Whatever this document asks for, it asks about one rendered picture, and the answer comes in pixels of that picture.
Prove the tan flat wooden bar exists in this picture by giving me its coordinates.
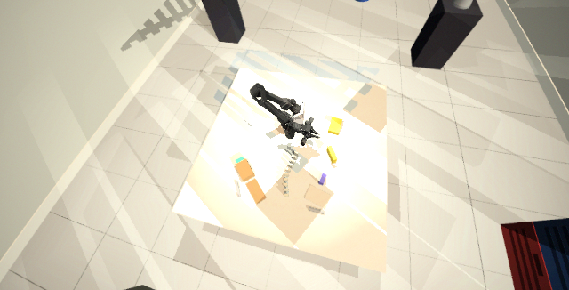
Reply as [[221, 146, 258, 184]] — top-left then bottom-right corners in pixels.
[[245, 179, 266, 205]]

